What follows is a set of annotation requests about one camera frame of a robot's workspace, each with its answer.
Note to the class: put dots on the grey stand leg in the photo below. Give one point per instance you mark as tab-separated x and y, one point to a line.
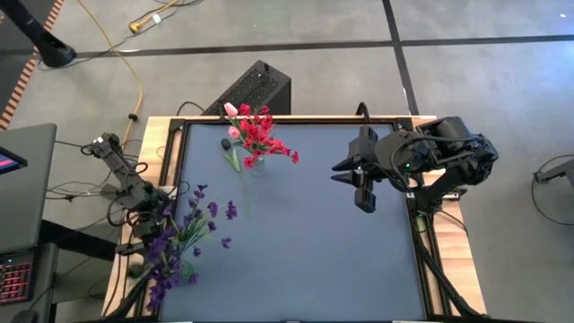
556	172

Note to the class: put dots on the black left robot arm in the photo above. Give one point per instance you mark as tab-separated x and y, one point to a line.
119	166

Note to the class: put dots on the black mat orange striped edge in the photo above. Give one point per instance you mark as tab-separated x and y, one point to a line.
9	67

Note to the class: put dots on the small tilted screen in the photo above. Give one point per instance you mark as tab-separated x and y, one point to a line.
9	162

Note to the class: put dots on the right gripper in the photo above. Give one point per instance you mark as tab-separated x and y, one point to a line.
367	170

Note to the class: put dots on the black computer mouse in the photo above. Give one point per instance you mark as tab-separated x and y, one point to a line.
24	317

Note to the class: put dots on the black computer tower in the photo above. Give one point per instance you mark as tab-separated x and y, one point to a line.
255	85

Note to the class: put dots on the black stand base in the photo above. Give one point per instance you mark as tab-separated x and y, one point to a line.
54	51

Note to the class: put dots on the black tulip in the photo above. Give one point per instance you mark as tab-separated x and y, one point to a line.
225	143

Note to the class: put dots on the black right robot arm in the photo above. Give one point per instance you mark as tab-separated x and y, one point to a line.
448	143

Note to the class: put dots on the grey laptop lid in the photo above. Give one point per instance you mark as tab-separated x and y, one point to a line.
24	188

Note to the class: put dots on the backlit keyboard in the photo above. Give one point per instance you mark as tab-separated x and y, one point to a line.
15	280

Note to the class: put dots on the pink tulip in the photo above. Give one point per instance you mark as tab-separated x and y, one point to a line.
234	132
231	109

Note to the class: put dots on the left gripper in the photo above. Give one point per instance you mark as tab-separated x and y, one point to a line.
141	229

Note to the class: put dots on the black arched bracket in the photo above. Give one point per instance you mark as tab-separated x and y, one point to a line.
359	112

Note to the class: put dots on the clear ribbed glass vase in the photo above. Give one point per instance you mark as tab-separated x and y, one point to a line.
260	168

